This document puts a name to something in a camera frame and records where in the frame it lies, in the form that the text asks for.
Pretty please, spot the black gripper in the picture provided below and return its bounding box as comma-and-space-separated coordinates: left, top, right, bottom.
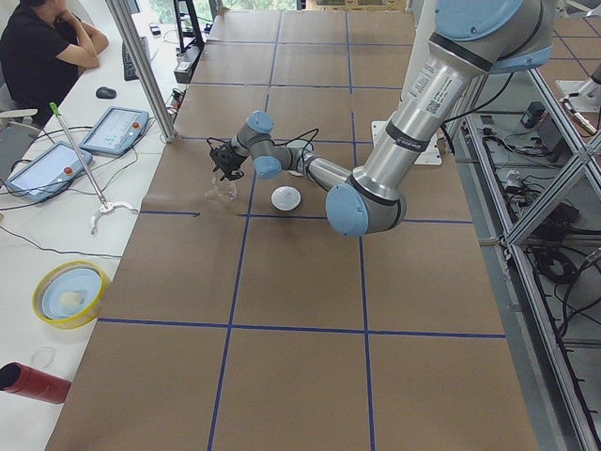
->
221, 150, 244, 181

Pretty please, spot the white enamel mug lid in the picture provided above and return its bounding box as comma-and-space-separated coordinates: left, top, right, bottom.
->
270, 186, 301, 211

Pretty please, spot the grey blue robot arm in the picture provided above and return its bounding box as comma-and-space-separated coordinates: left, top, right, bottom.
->
209, 1, 557, 237

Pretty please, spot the teach pendant far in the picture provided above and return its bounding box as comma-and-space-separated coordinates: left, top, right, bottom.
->
79, 106, 149, 157

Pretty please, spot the teach pendant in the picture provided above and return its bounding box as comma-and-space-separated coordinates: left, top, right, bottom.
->
79, 106, 149, 157
6, 142, 84, 203

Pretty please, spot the reacher grabber stick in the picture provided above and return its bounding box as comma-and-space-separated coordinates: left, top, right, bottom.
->
49, 102, 139, 235

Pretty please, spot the black keyboard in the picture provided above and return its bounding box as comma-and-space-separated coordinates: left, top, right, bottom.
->
121, 43, 138, 82

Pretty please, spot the black computer mouse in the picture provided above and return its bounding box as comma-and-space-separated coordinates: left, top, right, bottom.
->
95, 86, 116, 100

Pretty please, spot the teach pendant near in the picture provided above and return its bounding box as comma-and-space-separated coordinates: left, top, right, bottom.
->
6, 142, 84, 203

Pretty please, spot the yellow rimmed bowl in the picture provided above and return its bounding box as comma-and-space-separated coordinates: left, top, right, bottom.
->
32, 260, 112, 330

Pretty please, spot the seated person in black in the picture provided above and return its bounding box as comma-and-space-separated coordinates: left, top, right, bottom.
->
1, 0, 109, 128

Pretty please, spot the clear round lid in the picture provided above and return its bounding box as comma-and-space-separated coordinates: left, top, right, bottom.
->
30, 347, 56, 369

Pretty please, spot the red cylinder tube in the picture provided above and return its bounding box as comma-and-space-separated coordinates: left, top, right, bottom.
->
1, 362, 71, 404

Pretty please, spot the black device box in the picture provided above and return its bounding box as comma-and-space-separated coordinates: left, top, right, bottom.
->
520, 101, 546, 130

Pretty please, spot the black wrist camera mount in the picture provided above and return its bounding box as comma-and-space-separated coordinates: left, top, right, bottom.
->
209, 143, 231, 174

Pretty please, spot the aluminium frame post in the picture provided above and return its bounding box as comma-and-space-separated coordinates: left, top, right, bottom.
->
105, 0, 177, 143

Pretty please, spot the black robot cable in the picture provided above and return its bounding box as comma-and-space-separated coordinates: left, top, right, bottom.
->
206, 129, 320, 178

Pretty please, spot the aluminium frame rack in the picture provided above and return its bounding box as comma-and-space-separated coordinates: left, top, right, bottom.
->
451, 58, 600, 450

